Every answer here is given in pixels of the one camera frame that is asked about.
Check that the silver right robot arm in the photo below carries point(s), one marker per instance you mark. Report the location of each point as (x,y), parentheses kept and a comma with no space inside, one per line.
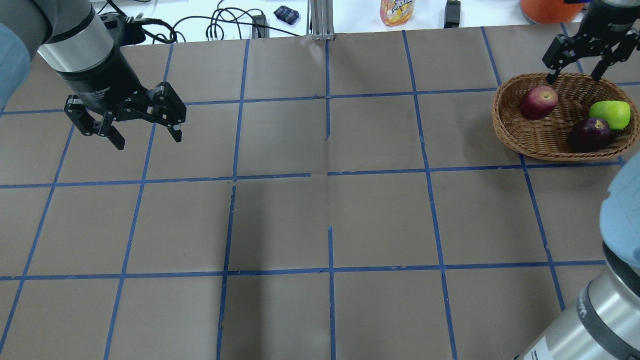
(603,321)

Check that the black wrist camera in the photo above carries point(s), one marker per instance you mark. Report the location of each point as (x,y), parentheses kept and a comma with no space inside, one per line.
(125,30)

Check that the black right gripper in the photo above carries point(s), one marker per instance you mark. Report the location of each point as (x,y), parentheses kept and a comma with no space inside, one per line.
(606,20)

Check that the aluminium frame post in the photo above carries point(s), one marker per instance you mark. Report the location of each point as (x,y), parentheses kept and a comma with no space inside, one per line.
(321,20)

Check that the green apple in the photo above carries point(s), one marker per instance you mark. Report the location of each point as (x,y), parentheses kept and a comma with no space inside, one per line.
(615,112)

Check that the dark blue small pouch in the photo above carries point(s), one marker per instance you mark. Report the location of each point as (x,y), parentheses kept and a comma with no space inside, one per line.
(287,15)

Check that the black power adapter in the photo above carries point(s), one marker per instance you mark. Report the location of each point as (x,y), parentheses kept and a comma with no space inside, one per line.
(452,15)

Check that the woven wicker basket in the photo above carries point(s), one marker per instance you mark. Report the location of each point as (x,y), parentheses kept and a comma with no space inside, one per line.
(547,138)

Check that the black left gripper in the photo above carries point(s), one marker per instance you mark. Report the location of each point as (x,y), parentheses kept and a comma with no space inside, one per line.
(102,86)

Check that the dark red apple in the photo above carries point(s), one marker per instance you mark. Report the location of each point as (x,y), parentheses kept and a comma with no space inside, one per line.
(590,135)

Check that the orange bucket with grey lid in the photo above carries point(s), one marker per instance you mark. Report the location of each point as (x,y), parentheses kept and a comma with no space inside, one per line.
(550,11)

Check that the red yellow apple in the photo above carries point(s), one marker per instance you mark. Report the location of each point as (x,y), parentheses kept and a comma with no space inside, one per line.
(538,102)

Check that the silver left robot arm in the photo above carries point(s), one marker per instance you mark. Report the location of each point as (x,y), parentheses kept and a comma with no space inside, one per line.
(84,48)

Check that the orange juice bottle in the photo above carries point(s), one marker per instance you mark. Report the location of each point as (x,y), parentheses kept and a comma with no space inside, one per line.
(394,13)

